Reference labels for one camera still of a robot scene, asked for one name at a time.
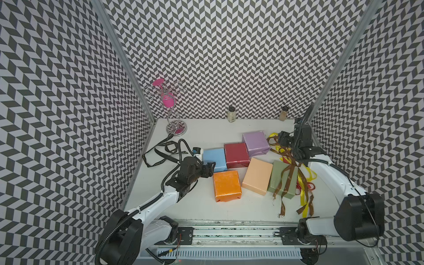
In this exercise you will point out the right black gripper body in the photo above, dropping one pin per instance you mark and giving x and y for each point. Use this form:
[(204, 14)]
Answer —
[(289, 141)]

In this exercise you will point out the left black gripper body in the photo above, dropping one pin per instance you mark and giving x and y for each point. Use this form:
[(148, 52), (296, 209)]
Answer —
[(203, 171)]

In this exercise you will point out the blue gift box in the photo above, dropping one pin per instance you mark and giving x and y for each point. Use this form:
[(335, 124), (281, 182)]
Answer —
[(217, 156)]

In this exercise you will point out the green gift box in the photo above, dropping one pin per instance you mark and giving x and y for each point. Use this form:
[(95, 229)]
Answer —
[(280, 174)]

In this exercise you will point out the orange gift box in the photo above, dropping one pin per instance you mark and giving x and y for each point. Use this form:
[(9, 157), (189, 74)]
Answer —
[(227, 186)]

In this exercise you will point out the purple gift box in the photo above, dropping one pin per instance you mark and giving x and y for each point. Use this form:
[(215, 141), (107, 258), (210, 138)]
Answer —
[(256, 143)]

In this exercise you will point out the red gift box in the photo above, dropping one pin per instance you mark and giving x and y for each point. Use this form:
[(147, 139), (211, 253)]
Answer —
[(236, 155)]

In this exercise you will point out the peach gift box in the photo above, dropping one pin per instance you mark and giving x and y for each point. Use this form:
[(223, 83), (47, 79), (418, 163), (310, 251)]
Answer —
[(257, 176)]

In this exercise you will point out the yellow ribbon of peach box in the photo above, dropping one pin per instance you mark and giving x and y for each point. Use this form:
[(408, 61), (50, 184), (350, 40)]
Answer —
[(280, 143)]

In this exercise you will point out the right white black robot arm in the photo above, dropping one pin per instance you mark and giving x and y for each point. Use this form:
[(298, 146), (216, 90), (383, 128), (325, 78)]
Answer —
[(360, 214)]

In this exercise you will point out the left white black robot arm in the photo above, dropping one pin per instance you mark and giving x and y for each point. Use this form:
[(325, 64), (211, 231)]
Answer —
[(127, 233)]

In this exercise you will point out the brown spice jar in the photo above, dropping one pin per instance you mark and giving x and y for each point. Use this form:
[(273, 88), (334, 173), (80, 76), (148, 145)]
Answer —
[(283, 113)]

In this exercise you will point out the light spice jar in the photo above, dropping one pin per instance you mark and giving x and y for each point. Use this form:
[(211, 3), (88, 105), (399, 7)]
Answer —
[(231, 114)]

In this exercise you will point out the silver pink jewelry stand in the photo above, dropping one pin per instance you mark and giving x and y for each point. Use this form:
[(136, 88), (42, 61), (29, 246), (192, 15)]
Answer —
[(166, 92)]

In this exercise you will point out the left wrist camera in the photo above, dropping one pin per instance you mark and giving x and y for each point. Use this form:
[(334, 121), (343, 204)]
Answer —
[(198, 153)]

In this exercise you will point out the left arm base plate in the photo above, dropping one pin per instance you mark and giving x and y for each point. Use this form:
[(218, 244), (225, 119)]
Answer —
[(184, 236)]

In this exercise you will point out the aluminium front rail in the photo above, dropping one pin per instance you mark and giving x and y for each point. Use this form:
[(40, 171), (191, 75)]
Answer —
[(242, 233)]

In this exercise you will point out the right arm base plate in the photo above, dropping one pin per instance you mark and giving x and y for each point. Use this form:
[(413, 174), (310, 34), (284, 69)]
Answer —
[(291, 236)]

